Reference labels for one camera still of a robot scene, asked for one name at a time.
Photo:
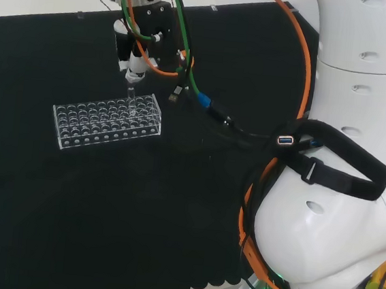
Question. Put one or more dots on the black hub with blue port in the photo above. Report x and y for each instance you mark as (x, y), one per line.
(286, 140)

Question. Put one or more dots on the dangling USB plug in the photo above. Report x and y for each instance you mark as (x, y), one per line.
(173, 98)

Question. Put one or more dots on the black bench cloth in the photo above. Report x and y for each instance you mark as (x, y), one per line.
(70, 208)

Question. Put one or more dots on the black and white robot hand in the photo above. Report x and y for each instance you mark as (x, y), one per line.
(156, 31)

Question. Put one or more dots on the clear glass test tube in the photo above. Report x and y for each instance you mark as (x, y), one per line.
(131, 94)

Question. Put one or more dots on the clear cloth clip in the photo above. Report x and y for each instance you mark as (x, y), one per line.
(295, 10)
(213, 7)

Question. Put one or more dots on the clear plastic test tube rack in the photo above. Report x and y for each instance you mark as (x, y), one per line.
(78, 130)

